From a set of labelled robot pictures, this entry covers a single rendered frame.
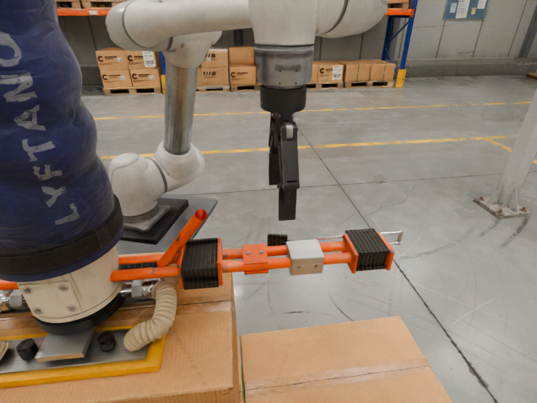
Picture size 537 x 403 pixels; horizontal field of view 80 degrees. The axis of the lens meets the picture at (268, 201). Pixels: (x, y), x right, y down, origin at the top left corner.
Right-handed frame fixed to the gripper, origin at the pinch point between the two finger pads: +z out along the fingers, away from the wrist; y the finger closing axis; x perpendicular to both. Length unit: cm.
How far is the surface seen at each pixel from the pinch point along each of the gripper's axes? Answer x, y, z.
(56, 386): -42, 16, 27
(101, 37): -296, -831, 15
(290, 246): 2.3, 0.2, 12.5
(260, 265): -4.6, 4.0, 13.5
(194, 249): -17.8, -1.2, 12.4
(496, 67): 747, -841, 99
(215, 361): -14.3, 15.0, 26.9
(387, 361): 37, -6, 67
